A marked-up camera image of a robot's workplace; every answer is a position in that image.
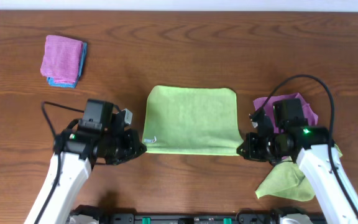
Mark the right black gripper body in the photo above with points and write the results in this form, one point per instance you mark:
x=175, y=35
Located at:
x=265, y=148

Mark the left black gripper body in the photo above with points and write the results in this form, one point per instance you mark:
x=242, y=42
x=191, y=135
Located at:
x=130, y=144

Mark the light green microfiber cloth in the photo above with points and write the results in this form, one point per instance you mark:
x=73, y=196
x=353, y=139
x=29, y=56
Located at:
x=193, y=121

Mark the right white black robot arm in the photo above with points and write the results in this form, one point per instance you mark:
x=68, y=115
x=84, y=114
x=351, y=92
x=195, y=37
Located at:
x=312, y=149

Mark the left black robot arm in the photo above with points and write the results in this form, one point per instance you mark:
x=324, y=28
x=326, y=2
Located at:
x=103, y=132

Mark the white cloth label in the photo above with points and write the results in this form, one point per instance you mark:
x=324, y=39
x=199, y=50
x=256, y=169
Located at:
x=150, y=140

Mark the crumpled purple cloth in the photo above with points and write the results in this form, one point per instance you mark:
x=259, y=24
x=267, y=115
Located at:
x=307, y=111

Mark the folded blue cloth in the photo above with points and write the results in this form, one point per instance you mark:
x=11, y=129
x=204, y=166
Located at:
x=51, y=81

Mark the folded pink cloth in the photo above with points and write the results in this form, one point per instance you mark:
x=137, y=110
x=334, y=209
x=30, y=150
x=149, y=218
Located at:
x=61, y=60

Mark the left green clamp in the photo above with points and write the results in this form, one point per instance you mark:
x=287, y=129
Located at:
x=146, y=220

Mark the green clamp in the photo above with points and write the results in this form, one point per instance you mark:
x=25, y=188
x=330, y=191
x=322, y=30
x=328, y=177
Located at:
x=227, y=221
x=146, y=220

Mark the right green clamp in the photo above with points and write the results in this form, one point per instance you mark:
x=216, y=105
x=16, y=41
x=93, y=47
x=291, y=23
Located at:
x=227, y=221

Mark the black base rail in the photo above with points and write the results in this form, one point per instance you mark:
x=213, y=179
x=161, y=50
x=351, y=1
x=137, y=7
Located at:
x=197, y=218

